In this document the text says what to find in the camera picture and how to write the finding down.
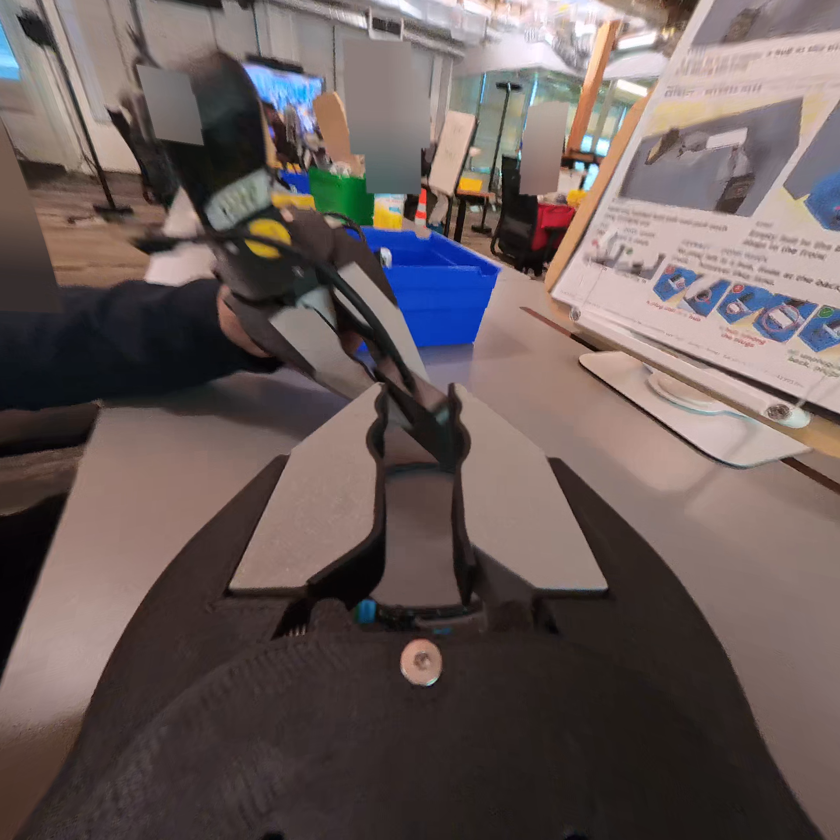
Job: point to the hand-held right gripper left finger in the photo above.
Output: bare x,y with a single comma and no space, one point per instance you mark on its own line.
315,525

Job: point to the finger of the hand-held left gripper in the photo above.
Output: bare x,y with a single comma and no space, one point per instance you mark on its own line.
321,348
380,308

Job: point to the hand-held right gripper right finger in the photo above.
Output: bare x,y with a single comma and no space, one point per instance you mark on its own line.
525,525

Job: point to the blue storage bin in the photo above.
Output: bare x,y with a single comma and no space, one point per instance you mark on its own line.
439,295

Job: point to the small black hub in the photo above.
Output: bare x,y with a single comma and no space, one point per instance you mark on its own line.
423,420

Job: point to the person's left forearm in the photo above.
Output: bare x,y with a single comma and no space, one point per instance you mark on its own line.
118,348

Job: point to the person's left hand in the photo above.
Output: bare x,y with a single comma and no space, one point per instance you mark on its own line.
239,334

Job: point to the television screen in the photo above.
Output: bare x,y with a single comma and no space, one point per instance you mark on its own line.
289,92

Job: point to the wipes tub blue yellow label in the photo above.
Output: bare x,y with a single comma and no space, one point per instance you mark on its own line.
388,213

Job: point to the cardboard box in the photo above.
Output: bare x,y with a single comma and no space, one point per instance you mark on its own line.
334,131

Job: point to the orange traffic cone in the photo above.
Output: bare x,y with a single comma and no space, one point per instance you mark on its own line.
421,207

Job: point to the small green bin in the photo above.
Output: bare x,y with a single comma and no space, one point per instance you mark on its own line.
341,197

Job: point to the yellow bin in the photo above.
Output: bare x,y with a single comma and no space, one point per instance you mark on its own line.
476,185

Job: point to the black chair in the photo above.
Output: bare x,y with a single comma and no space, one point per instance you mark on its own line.
515,223

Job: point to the white sign board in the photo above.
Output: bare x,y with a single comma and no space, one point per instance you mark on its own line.
453,151

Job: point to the white stand base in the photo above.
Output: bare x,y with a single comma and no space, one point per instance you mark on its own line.
689,413

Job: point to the black round top stand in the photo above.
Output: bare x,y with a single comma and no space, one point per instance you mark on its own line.
506,118

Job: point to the printed instruction sheet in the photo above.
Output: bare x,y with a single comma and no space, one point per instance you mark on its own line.
722,229

